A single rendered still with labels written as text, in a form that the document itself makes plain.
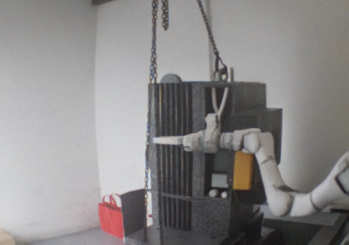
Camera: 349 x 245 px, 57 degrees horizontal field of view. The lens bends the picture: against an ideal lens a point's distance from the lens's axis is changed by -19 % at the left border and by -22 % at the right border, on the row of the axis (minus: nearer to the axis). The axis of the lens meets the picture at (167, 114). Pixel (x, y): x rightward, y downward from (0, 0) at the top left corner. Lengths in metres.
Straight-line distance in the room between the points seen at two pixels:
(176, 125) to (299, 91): 1.24
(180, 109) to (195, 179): 0.32
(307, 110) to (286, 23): 0.67
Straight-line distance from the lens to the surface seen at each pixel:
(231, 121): 1.55
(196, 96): 1.69
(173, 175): 1.81
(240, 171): 1.54
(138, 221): 2.11
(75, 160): 3.97
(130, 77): 3.64
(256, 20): 2.92
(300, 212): 1.11
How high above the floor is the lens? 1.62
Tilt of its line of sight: 5 degrees down
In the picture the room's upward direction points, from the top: 1 degrees counter-clockwise
